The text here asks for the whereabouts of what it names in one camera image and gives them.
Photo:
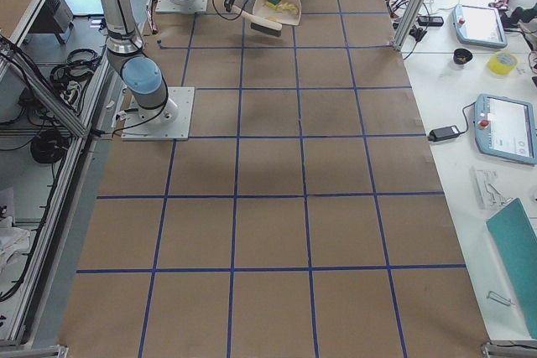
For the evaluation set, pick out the teal folder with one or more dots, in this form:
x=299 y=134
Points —
x=515 y=241

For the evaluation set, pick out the green yellow sponge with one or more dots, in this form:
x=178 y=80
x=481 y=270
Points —
x=273 y=4

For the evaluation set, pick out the beige hand brush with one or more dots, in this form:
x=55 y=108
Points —
x=257 y=23

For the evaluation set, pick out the blue teach pendant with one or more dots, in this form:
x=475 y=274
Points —
x=505 y=128
x=480 y=26

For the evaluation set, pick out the yellow tape roll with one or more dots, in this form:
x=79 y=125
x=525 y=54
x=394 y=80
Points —
x=502 y=63

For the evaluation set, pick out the blue teach pendant near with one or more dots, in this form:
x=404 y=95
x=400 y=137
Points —
x=505 y=128

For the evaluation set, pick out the black power adapter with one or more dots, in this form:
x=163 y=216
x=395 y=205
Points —
x=443 y=133

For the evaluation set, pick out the blue teach pendant far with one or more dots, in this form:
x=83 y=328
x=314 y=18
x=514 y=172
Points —
x=480 y=26

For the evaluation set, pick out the beige plastic dustpan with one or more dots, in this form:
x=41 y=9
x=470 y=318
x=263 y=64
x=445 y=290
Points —
x=284 y=18

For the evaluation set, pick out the toy croissant bread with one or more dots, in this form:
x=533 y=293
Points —
x=287 y=7

